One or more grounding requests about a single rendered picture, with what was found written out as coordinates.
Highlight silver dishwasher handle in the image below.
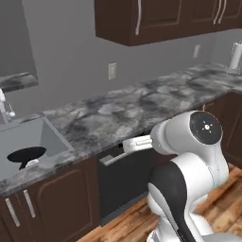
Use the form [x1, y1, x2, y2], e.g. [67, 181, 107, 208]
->
[99, 151, 128, 167]

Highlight small white object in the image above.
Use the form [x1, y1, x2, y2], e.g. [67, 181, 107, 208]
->
[25, 158, 41, 168]

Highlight dark brown corner lower cupboards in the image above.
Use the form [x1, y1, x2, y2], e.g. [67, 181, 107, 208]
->
[198, 90, 242, 169]

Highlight white paper towel roll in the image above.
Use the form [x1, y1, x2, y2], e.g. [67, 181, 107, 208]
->
[228, 42, 242, 73]

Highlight dark brown cupboard door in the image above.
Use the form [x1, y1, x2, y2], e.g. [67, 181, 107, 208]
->
[0, 191, 30, 242]
[184, 0, 223, 35]
[128, 0, 187, 47]
[219, 0, 242, 31]
[18, 154, 102, 242]

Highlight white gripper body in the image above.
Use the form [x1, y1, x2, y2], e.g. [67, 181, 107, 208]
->
[122, 135, 153, 154]

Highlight dark brown upper cupboard door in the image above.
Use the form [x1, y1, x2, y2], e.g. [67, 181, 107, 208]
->
[184, 0, 223, 35]
[128, 0, 187, 47]
[219, 0, 242, 31]

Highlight grey sink basin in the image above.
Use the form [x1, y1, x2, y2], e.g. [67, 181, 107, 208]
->
[0, 115, 78, 182]

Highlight white wall socket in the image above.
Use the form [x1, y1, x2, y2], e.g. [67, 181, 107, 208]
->
[192, 43, 201, 60]
[108, 61, 118, 81]

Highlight dark brown lower cupboard door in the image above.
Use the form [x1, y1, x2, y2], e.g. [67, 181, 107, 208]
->
[0, 191, 30, 242]
[18, 154, 102, 242]

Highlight black frying pan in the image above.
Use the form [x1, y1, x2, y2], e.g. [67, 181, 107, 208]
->
[7, 146, 47, 171]

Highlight black dishwasher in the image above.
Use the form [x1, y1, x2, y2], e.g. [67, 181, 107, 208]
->
[95, 147, 156, 227]

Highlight silver cupboard handle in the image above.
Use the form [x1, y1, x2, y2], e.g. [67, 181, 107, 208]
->
[23, 189, 37, 219]
[4, 197, 21, 228]
[213, 0, 222, 26]
[134, 0, 143, 36]
[217, 0, 228, 25]

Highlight silver sink tap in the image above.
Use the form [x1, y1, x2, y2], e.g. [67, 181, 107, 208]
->
[0, 87, 16, 125]

